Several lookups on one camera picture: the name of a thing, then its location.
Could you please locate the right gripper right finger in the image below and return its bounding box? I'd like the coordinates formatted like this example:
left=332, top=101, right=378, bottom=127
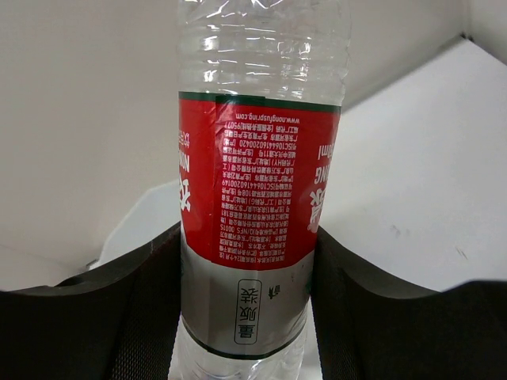
left=311, top=230, right=506, bottom=379

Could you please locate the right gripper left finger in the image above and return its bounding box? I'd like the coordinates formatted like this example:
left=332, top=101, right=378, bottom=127
left=1, top=226, right=181, bottom=379

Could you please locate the red label water bottle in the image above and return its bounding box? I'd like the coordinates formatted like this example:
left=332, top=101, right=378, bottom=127
left=177, top=1, right=350, bottom=379

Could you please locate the translucent white bin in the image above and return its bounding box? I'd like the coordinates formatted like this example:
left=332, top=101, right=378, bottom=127
left=87, top=180, right=180, bottom=270

